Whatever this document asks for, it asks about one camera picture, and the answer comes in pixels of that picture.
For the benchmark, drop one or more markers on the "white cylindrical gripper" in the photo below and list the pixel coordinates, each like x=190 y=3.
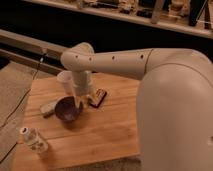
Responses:
x=82 y=84

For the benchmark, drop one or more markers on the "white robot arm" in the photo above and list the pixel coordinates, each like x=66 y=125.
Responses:
x=174 y=104

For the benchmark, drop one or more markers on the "dark snack packet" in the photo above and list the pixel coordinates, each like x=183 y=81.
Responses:
x=100 y=94

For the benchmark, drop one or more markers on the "dark purple bowl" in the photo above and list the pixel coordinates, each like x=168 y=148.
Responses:
x=66 y=110

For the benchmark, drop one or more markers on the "white paper cup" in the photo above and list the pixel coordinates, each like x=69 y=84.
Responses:
x=65 y=79

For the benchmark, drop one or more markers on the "wooden cutting board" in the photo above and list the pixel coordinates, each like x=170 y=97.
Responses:
x=108 y=132

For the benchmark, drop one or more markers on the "cluttered background shelf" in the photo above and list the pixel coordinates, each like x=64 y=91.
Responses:
x=159 y=20

